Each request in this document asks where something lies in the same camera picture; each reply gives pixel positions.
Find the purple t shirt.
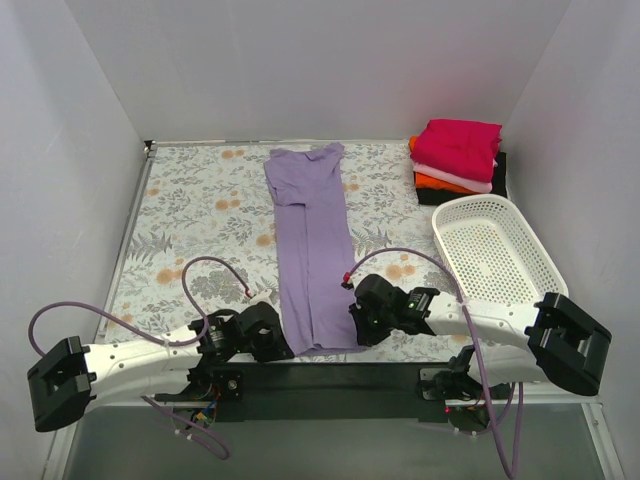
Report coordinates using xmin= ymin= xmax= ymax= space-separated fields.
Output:
xmin=264 ymin=143 xmax=360 ymax=356

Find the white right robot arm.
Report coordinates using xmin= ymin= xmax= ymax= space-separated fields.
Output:
xmin=349 ymin=274 xmax=612 ymax=398

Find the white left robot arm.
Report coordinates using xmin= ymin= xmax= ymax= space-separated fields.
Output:
xmin=27 ymin=302 xmax=294 ymax=433

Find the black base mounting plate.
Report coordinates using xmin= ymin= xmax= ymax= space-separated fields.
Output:
xmin=155 ymin=362 xmax=482 ymax=423

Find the floral patterned table mat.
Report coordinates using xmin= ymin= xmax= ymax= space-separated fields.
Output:
xmin=99 ymin=140 xmax=561 ymax=365

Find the black folded t shirt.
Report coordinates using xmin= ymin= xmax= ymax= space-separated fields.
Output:
xmin=414 ymin=151 xmax=507 ymax=206

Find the white perforated plastic basket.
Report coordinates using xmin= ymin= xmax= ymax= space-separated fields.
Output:
xmin=431 ymin=194 xmax=569 ymax=304

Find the orange folded t shirt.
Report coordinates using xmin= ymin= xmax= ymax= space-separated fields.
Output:
xmin=409 ymin=132 xmax=473 ymax=193

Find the pink folded t shirt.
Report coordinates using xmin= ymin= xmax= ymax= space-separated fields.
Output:
xmin=412 ymin=160 xmax=498 ymax=194

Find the magenta folded t shirt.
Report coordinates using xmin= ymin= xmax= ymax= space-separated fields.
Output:
xmin=411 ymin=119 xmax=502 ymax=183

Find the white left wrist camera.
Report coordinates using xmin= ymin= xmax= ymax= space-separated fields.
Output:
xmin=249 ymin=289 xmax=274 ymax=307

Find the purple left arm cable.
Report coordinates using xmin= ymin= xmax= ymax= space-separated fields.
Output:
xmin=27 ymin=255 xmax=254 ymax=460

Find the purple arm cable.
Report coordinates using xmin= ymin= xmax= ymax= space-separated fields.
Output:
xmin=342 ymin=247 xmax=525 ymax=480
xmin=27 ymin=255 xmax=254 ymax=460

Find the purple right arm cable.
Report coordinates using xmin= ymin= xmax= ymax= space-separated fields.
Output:
xmin=342 ymin=247 xmax=525 ymax=480

